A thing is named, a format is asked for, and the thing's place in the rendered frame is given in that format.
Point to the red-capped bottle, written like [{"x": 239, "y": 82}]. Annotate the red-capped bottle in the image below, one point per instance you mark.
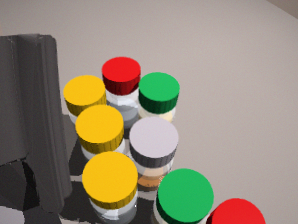
[
  {"x": 121, "y": 76},
  {"x": 235, "y": 211}
]

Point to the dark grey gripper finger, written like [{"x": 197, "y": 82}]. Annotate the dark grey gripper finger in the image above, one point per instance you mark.
[{"x": 31, "y": 121}]

